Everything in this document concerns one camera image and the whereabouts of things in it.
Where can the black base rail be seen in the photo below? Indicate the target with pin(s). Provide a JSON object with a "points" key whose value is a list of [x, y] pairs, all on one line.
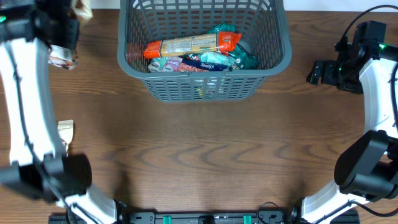
{"points": [[268, 216]]}

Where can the green Nescafe coffee bag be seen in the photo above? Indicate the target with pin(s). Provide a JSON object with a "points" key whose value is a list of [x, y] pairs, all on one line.
{"points": [[244, 60]]}

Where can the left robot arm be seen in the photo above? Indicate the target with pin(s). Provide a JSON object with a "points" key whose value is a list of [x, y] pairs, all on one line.
{"points": [[34, 35]]}

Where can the grey plastic basket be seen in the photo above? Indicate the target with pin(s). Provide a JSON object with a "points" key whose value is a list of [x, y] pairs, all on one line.
{"points": [[265, 35]]}

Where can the orange spaghetti packet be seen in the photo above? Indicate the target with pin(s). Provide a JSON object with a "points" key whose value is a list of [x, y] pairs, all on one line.
{"points": [[222, 41]]}

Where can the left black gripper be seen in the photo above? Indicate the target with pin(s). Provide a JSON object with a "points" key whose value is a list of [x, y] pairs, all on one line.
{"points": [[72, 25]]}

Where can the small white tissue packet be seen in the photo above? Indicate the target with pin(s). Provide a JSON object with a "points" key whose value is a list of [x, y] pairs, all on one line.
{"points": [[216, 58]]}

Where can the Kleenex tissue multipack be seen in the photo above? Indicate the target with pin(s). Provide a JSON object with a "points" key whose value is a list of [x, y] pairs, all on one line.
{"points": [[178, 64]]}

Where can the beige snack pouch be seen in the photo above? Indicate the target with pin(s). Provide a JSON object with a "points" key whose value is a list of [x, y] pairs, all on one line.
{"points": [[64, 53], [66, 132]]}

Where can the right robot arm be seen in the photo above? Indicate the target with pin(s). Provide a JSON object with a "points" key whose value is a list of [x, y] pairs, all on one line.
{"points": [[367, 170]]}

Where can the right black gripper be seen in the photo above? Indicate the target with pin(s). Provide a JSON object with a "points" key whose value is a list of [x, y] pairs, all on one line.
{"points": [[319, 72]]}

